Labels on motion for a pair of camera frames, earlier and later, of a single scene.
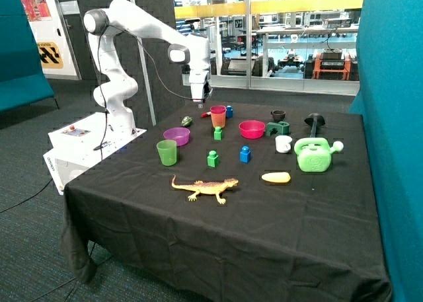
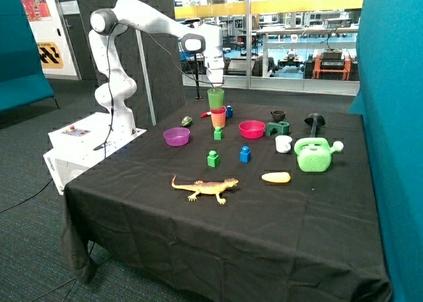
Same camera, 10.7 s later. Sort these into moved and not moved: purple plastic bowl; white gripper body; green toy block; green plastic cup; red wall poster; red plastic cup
Moved: green plastic cup; white gripper body
Not moved: purple plastic bowl; red wall poster; green toy block; red plastic cup
